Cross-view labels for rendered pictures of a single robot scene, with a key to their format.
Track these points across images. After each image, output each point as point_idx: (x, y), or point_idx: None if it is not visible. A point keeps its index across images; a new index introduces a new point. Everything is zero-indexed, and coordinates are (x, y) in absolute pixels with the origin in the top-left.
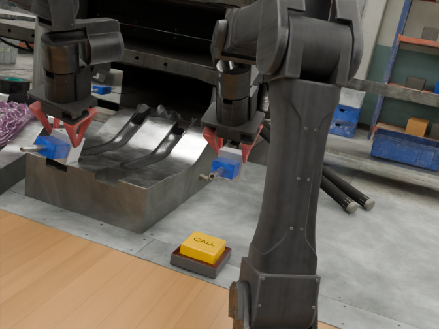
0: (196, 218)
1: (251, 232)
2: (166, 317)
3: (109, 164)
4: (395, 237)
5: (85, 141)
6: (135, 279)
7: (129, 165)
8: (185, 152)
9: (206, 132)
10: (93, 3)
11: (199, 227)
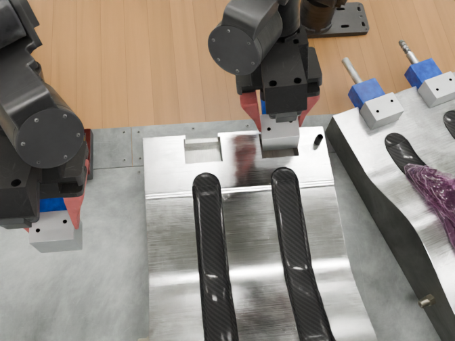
0: (115, 250)
1: (32, 266)
2: (61, 73)
3: (227, 168)
4: None
5: (331, 237)
6: (109, 99)
7: (216, 200)
8: (176, 308)
9: None
10: None
11: (99, 229)
